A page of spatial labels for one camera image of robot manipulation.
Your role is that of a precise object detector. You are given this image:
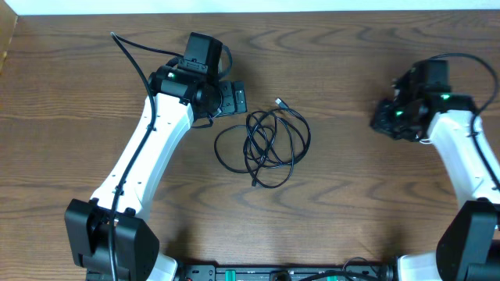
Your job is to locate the black usb cable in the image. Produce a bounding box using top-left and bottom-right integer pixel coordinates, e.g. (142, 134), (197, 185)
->
(213, 97), (313, 190)

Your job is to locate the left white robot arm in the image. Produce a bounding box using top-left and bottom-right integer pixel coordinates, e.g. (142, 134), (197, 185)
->
(64, 32), (247, 281)

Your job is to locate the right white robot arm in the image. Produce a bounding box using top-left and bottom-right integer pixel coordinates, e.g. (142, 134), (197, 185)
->
(370, 53), (499, 280)

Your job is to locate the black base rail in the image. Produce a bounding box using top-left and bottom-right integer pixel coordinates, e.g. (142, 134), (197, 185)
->
(173, 257), (399, 281)

